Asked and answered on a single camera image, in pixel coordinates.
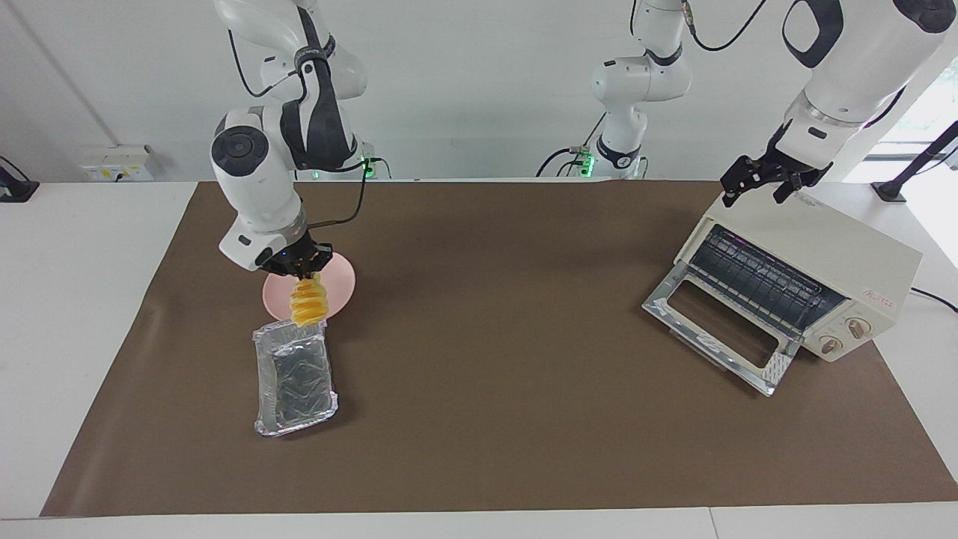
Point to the black desk clamp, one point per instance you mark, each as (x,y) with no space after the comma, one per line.
(15,191)

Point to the aluminium foil tray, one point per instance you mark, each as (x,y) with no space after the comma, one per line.
(296,382)

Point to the pink round plate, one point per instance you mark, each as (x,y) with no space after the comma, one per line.
(341,288)

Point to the cream toaster oven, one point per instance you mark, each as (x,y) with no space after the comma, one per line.
(846,254)

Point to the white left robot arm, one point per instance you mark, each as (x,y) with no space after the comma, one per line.
(853,67)

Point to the white wall socket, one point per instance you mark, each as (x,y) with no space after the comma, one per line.
(116,165)

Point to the black camera stand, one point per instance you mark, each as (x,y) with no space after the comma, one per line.
(889,191)

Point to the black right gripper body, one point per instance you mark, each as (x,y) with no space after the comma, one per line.
(299,256)

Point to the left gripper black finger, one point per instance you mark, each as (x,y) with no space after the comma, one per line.
(741,174)
(804,180)

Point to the golden ridged bread loaf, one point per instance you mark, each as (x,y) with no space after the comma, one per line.
(308,307)

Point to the cream oven knob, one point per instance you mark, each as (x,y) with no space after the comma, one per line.
(858,327)
(831,345)

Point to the glass oven door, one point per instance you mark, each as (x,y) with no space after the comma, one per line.
(778,370)

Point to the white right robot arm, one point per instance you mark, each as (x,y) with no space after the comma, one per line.
(258,187)

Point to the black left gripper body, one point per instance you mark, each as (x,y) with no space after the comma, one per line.
(778,165)

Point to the brown table mat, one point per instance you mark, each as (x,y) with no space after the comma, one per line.
(486,434)

